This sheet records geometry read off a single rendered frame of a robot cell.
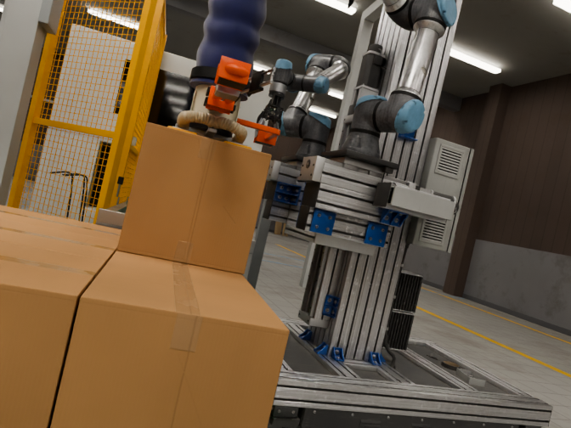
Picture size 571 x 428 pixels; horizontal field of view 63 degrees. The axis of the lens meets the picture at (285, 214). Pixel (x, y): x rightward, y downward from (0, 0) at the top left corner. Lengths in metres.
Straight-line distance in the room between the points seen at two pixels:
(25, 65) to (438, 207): 2.25
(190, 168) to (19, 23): 1.75
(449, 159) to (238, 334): 1.43
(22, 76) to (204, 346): 2.26
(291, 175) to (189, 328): 1.34
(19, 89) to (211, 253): 1.75
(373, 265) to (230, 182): 0.80
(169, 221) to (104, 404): 0.67
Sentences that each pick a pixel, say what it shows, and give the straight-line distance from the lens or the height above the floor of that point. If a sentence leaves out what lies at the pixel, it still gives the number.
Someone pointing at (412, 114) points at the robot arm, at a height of 1.20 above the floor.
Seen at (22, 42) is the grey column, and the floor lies 1.34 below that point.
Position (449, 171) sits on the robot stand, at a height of 1.10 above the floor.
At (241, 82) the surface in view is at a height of 1.05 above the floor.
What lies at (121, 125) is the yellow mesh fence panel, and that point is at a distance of 2.90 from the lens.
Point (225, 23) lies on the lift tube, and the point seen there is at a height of 1.37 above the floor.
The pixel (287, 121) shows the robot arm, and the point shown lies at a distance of 2.27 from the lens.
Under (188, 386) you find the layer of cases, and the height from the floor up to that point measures 0.41.
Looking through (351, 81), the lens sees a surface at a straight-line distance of 5.46.
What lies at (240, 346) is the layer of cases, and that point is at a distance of 0.94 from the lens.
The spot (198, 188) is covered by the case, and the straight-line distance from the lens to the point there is 1.47.
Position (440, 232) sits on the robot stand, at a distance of 2.12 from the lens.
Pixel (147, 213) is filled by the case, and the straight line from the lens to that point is 1.47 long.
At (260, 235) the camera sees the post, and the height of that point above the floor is 0.61.
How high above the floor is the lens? 0.77
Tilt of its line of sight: level
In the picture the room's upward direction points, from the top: 13 degrees clockwise
